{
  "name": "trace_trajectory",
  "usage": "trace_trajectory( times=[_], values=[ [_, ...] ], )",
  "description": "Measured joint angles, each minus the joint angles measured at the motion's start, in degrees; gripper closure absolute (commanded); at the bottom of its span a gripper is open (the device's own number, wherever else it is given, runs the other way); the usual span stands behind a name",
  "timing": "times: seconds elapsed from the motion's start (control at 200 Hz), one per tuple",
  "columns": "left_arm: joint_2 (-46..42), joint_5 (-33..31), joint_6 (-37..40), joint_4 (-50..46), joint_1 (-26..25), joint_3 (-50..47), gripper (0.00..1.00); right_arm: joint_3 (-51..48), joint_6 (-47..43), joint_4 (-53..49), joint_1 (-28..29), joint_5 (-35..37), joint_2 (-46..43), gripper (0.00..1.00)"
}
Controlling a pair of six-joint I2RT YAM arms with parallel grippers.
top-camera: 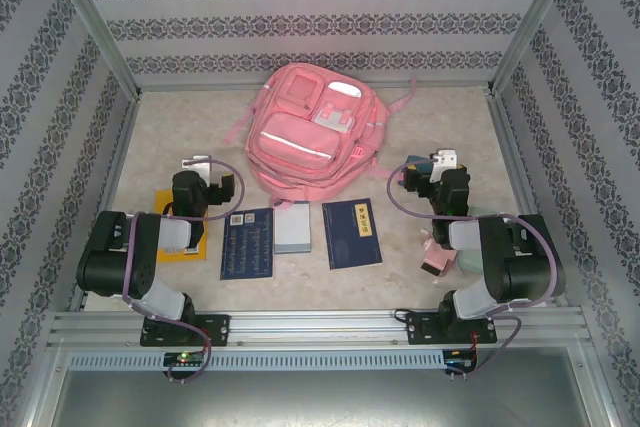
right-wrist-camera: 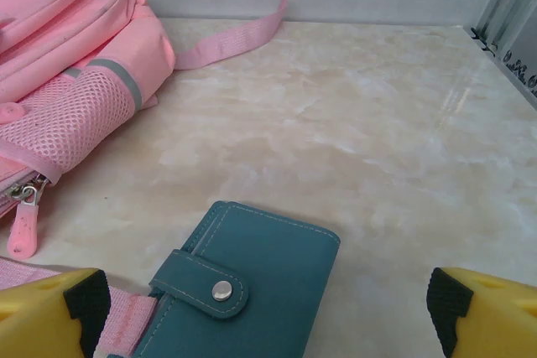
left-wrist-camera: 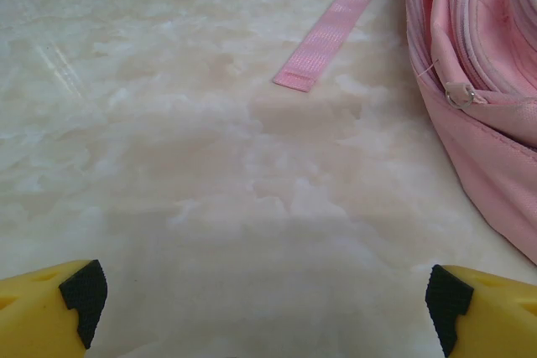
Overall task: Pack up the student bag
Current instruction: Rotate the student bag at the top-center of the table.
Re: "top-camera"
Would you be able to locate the dark blue book white print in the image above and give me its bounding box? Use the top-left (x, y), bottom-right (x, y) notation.
top-left (219, 207), bottom-right (276, 282)

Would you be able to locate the pink pencil sharpener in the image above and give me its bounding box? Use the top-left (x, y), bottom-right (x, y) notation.
top-left (418, 228), bottom-right (459, 278)

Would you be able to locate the grey white notebook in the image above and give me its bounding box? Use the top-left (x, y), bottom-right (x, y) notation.
top-left (273, 200), bottom-right (314, 255)

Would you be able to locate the dark blue book yellow label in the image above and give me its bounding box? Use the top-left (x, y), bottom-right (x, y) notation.
top-left (321, 198), bottom-right (384, 272)

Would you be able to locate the pink backpack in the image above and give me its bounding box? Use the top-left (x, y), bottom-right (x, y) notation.
top-left (222, 62), bottom-right (419, 209)

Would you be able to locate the right aluminium side beam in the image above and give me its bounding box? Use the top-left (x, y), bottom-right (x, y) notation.
top-left (487, 91), bottom-right (569, 308)

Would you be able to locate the aluminium side beam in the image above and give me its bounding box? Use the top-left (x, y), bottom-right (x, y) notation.
top-left (67, 96), bottom-right (142, 313)
top-left (487, 91), bottom-right (569, 308)

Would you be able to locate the left aluminium side beam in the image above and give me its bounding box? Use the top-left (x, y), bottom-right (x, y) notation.
top-left (67, 96), bottom-right (142, 313)

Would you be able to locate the aluminium back beam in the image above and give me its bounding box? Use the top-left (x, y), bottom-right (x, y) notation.
top-left (137, 79), bottom-right (494, 94)

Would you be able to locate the left small circuit board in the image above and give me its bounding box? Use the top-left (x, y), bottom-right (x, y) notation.
top-left (163, 351), bottom-right (207, 367)

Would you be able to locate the small circuit board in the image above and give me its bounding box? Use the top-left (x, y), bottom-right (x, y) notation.
top-left (443, 350), bottom-right (479, 373)
top-left (163, 351), bottom-right (207, 367)

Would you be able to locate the right small circuit board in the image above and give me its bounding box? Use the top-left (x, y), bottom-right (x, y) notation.
top-left (443, 350), bottom-right (479, 373)

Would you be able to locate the grey metal sheet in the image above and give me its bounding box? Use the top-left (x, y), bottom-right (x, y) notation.
top-left (29, 346), bottom-right (614, 427)

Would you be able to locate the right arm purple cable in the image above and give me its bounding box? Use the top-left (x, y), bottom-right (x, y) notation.
top-left (388, 159), bottom-right (565, 378)

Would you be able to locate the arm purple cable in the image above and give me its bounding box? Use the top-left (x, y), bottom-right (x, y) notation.
top-left (122, 158), bottom-right (246, 386)
top-left (388, 159), bottom-right (565, 378)

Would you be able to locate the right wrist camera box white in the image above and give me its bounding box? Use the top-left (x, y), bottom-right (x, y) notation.
top-left (428, 149), bottom-right (459, 183)

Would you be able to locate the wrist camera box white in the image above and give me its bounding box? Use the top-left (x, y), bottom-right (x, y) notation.
top-left (180, 155), bottom-right (212, 182)
top-left (428, 149), bottom-right (459, 183)

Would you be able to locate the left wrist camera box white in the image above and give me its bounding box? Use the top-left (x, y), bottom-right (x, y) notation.
top-left (180, 155), bottom-right (212, 182)

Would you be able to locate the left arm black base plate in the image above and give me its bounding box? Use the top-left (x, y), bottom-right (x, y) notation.
top-left (139, 314), bottom-right (232, 348)

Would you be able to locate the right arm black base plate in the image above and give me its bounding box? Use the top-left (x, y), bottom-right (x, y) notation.
top-left (404, 311), bottom-right (499, 347)

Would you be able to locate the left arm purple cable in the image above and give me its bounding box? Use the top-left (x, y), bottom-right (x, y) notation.
top-left (122, 158), bottom-right (246, 386)

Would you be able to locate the aluminium mounting rail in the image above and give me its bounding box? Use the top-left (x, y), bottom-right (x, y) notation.
top-left (47, 310), bottom-right (594, 348)

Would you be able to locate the slotted grey cable duct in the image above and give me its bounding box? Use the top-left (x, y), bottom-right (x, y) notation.
top-left (67, 350), bottom-right (446, 372)

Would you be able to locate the right aluminium frame post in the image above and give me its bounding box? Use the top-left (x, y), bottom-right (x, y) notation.
top-left (487, 0), bottom-right (586, 97)

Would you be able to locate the aluminium frame post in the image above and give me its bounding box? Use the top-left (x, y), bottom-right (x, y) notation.
top-left (487, 0), bottom-right (586, 97)
top-left (42, 0), bottom-right (142, 99)

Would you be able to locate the left aluminium frame post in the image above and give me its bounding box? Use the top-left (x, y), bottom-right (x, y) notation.
top-left (42, 0), bottom-right (142, 99)

